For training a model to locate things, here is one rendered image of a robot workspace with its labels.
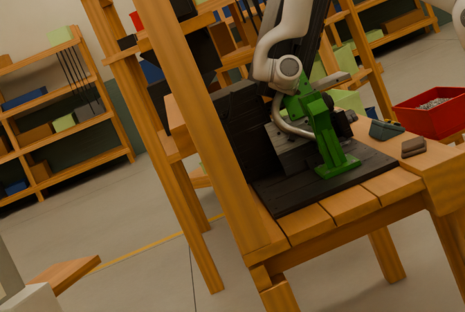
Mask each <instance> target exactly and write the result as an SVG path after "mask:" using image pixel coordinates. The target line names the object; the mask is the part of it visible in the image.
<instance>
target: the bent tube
mask: <svg viewBox="0 0 465 312"><path fill-rule="evenodd" d="M283 97H284V93H282V92H280V91H276V94H275V97H274V98H273V102H272V105H271V115H272V118H273V121H274V122H275V124H276V125H277V126H278V127H279V128H280V129H281V130H282V131H284V132H286V133H288V134H293V135H296V136H298V137H301V138H305V139H308V140H312V141H315V142H317V140H316V137H315V135H314V133H313V132H312V131H307V130H305V129H301V128H297V127H294V126H291V125H288V124H287V123H285V121H283V119H282V117H281V115H280V104H281V102H282V99H283Z"/></svg>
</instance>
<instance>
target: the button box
mask: <svg viewBox="0 0 465 312"><path fill-rule="evenodd" d="M384 122H385V121H384ZM384 122H381V121H379V120H375V119H372V122H371V125H370V130H369V135H370V136H372V137H375V138H377V139H379V140H383V141H386V140H388V139H391V138H393V137H395V136H398V135H399V134H402V133H404V132H405V127H402V126H399V125H394V124H392V123H390V122H387V123H384Z"/></svg>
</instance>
